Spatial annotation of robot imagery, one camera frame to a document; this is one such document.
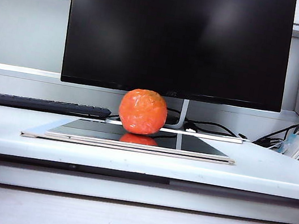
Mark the white tablet with black screen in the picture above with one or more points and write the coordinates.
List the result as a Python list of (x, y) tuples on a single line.
[(144, 141)]

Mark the orange fruit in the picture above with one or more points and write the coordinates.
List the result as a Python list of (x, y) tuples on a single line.
[(142, 112)]

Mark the black keyboard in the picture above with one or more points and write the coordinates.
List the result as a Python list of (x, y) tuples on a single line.
[(39, 103)]

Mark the black computer monitor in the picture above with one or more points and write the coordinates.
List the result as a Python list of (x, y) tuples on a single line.
[(176, 36)]

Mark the white monitor stand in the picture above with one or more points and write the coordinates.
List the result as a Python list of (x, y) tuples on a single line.
[(182, 117)]

